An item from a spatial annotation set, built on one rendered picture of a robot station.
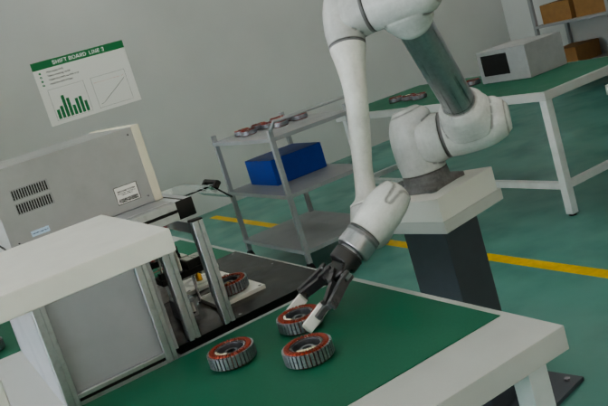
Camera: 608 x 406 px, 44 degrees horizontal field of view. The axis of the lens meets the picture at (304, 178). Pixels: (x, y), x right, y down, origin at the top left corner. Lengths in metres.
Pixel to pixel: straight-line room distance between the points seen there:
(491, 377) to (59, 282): 0.78
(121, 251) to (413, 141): 1.55
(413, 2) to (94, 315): 1.10
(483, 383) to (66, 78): 6.45
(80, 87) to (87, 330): 5.78
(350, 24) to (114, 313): 0.94
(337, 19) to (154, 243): 1.12
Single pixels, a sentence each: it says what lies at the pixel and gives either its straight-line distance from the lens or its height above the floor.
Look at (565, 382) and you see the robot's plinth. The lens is 2.89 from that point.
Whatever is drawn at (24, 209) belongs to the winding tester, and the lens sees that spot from 1.94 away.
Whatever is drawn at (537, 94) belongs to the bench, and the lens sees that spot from 4.46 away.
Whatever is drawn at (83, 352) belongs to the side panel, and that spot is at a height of 0.86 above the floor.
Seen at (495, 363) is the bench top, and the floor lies 0.75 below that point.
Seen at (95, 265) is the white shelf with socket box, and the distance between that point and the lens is 1.07.
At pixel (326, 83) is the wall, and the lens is 8.58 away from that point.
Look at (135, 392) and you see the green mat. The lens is 1.85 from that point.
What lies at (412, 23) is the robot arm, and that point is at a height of 1.36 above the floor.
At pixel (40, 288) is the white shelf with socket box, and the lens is 1.06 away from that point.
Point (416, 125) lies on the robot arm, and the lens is 2.48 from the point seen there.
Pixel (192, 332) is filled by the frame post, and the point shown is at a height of 0.79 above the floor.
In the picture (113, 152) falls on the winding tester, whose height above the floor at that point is 1.27.
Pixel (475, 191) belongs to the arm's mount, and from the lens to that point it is 2.51.
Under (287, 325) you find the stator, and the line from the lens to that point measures 1.82.
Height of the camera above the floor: 1.40
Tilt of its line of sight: 10 degrees down
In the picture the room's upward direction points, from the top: 17 degrees counter-clockwise
